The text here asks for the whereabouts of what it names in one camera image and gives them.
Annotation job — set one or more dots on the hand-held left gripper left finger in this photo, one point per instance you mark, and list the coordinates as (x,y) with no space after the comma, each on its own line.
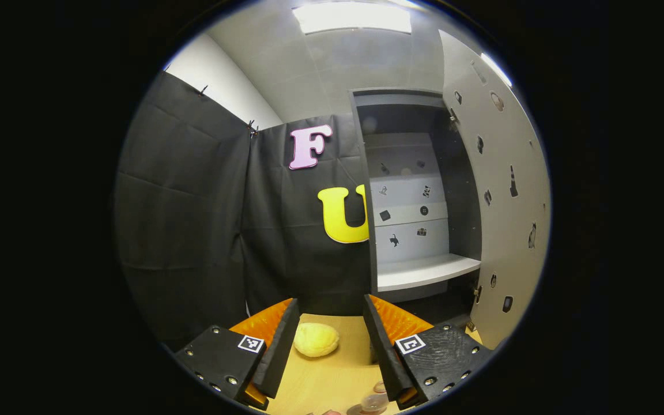
(283,346)

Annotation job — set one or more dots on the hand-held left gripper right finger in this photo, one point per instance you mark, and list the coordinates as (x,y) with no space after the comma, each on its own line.
(381,346)

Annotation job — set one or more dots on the clear plastic bottle red label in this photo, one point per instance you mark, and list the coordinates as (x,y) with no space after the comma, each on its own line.
(373,402)

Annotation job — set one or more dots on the beige cabinet door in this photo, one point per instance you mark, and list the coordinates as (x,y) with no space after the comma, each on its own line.
(505,242)

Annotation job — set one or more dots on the metal door hinge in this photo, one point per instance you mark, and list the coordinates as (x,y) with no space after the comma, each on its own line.
(476,294)
(453,116)

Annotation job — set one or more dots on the dark grey cabinet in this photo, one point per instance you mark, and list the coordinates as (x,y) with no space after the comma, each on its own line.
(459,190)

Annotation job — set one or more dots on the yellow round bun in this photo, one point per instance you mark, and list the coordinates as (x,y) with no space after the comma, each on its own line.
(316,340)

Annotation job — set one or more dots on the black backdrop cloth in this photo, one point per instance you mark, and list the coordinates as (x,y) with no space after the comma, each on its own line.
(193,219)

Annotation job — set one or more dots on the large ceiling light panel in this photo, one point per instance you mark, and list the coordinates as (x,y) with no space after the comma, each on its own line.
(352,17)

